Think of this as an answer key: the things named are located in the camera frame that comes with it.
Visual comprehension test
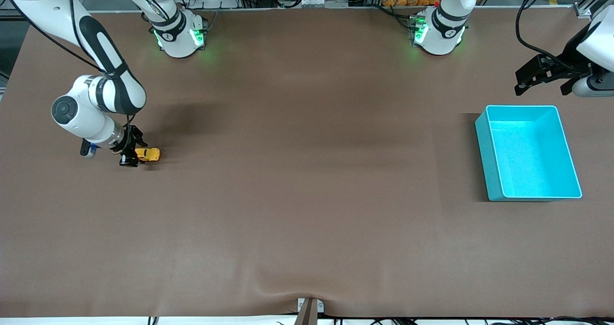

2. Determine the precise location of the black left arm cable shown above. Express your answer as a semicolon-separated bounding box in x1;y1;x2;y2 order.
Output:
515;0;583;74

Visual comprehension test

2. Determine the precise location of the white terminal block row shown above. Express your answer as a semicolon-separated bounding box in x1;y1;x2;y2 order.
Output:
278;0;349;8

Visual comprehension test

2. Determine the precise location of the turquoise plastic storage bin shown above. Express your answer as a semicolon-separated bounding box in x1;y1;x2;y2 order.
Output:
475;105;583;202

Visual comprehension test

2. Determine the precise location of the metal mat clamp bracket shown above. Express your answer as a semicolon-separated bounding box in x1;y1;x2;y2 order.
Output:
295;297;325;325

